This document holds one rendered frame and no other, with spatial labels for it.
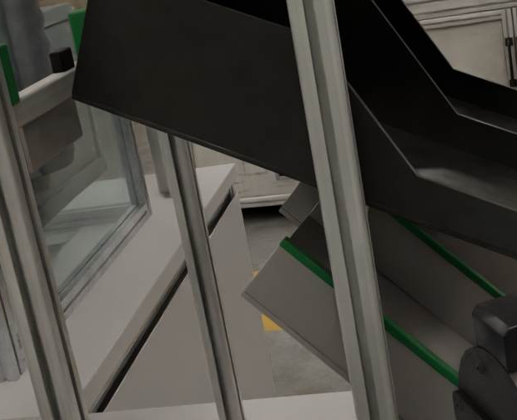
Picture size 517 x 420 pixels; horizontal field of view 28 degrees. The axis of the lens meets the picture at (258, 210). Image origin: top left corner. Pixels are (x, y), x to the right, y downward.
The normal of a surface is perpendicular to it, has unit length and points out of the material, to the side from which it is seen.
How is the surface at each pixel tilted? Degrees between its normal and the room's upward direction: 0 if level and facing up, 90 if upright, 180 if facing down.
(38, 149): 90
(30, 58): 106
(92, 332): 0
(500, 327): 46
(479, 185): 25
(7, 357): 90
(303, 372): 0
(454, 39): 90
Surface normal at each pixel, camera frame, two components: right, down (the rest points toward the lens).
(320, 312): -0.32, 0.32
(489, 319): -0.81, -0.49
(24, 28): 0.76, 0.33
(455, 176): 0.23, -0.88
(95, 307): -0.18, -0.94
